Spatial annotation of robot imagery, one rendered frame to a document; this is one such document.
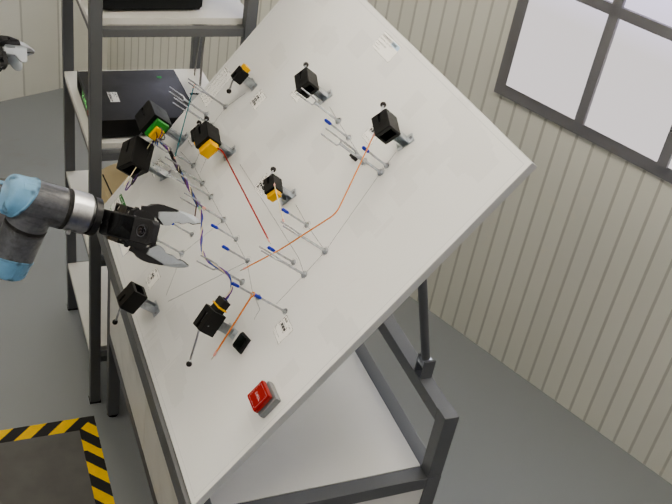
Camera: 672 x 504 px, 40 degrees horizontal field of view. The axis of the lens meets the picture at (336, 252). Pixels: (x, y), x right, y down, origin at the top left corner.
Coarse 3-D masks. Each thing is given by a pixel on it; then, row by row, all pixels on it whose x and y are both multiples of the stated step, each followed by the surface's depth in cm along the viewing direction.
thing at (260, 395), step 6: (258, 384) 197; (264, 384) 196; (252, 390) 197; (258, 390) 196; (264, 390) 195; (252, 396) 196; (258, 396) 195; (264, 396) 194; (270, 396) 193; (252, 402) 196; (258, 402) 194; (264, 402) 194; (252, 408) 195; (258, 408) 194
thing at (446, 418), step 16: (384, 336) 241; (400, 336) 238; (400, 352) 233; (416, 368) 227; (432, 368) 224; (416, 384) 227; (432, 384) 224; (432, 400) 220; (448, 416) 215; (432, 432) 221; (448, 432) 218; (432, 448) 222; (448, 448) 222; (432, 464) 223
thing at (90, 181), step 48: (96, 0) 253; (96, 48) 261; (192, 48) 332; (96, 96) 269; (192, 96) 317; (96, 144) 278; (96, 192) 288; (96, 240) 298; (96, 288) 309; (96, 336) 321; (96, 384) 334
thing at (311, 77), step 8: (304, 64) 232; (304, 72) 226; (312, 72) 227; (296, 80) 227; (304, 80) 224; (312, 80) 225; (296, 88) 225; (304, 88) 228; (312, 88) 226; (320, 88) 229; (304, 96) 227; (320, 96) 231; (328, 96) 230; (320, 104) 231
